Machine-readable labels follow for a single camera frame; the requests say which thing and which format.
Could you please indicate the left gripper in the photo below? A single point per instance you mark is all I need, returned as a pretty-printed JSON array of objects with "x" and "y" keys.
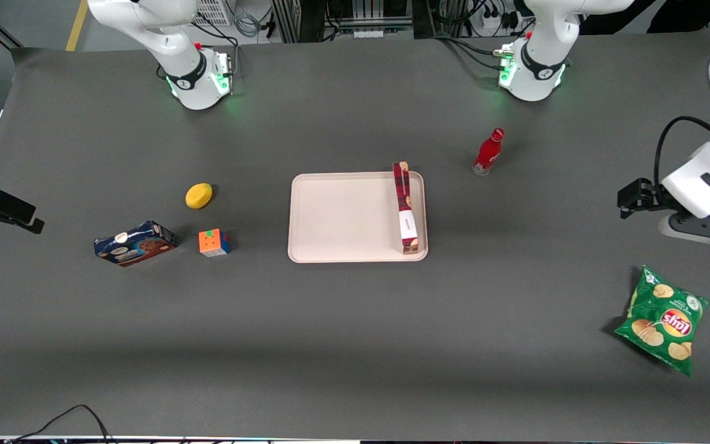
[{"x": 652, "y": 197}]

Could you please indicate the red tartan cookie box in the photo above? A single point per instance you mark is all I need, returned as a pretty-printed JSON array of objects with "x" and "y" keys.
[{"x": 405, "y": 222}]

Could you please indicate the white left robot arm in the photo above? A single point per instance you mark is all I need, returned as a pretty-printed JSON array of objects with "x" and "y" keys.
[{"x": 537, "y": 61}]

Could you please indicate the blue cookie box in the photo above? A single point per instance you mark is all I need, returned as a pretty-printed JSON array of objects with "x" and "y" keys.
[{"x": 136, "y": 243}]

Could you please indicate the white vented box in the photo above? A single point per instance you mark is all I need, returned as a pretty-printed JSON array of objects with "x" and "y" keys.
[{"x": 213, "y": 11}]

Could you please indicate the cream plastic tray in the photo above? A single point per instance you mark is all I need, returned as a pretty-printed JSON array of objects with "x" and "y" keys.
[{"x": 342, "y": 216}]

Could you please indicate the green chips bag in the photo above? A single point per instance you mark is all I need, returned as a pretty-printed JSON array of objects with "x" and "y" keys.
[{"x": 663, "y": 320}]

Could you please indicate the red soda bottle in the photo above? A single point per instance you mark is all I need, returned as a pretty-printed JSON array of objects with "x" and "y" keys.
[{"x": 487, "y": 154}]

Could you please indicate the yellow lemon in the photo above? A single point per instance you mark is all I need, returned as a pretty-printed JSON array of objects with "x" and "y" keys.
[{"x": 198, "y": 196}]

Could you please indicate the colourful puzzle cube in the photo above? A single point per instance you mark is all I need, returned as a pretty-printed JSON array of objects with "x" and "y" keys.
[{"x": 212, "y": 242}]

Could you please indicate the power strip with black plugs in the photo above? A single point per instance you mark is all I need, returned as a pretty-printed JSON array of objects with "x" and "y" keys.
[{"x": 497, "y": 21}]

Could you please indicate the white power strip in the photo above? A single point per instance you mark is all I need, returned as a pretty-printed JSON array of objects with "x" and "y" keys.
[{"x": 368, "y": 33}]

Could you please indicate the aluminium equipment rack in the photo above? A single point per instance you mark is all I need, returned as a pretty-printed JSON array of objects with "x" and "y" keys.
[{"x": 306, "y": 18}]

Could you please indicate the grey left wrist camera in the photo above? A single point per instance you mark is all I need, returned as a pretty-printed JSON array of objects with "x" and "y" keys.
[{"x": 700, "y": 229}]

